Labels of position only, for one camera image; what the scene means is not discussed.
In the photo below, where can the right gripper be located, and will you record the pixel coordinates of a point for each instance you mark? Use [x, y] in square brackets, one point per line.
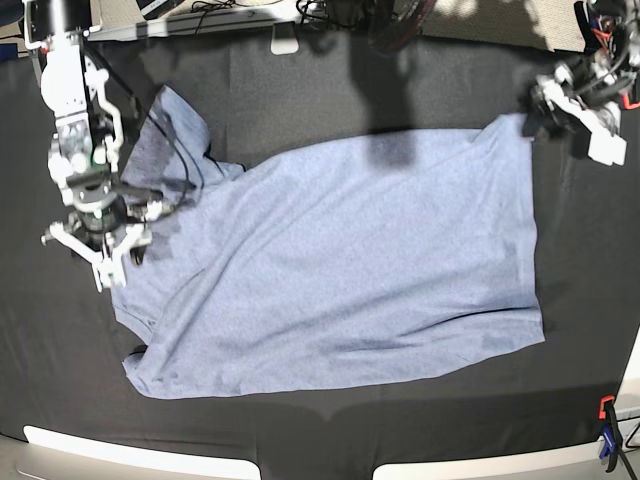
[109, 220]

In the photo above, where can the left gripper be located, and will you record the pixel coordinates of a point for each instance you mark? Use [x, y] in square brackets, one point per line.
[573, 97]

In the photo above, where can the light blue t-shirt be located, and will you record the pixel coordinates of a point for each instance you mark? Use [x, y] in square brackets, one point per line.
[367, 260]

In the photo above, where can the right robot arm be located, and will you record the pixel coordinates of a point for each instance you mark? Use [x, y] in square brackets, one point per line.
[89, 134]

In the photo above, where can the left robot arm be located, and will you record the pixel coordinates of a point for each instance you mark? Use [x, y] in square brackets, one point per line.
[610, 30]

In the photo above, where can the right rear orange clamp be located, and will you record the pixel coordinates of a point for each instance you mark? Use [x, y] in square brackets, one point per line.
[628, 104]

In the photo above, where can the black table cloth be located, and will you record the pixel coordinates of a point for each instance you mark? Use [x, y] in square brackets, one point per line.
[62, 349]

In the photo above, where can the right front orange blue clamp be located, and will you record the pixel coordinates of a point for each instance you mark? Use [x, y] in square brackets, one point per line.
[610, 432]

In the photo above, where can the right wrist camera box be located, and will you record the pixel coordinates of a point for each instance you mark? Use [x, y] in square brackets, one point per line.
[109, 273]

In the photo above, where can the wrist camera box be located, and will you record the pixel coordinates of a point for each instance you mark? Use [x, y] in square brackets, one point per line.
[607, 149]
[109, 273]

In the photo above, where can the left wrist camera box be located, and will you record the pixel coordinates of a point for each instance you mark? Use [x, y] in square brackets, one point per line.
[607, 149]

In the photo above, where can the white camera mount foot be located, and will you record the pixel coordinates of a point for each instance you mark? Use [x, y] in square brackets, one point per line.
[284, 39]

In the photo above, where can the aluminium frame rail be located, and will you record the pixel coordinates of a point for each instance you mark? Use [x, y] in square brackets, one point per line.
[189, 24]

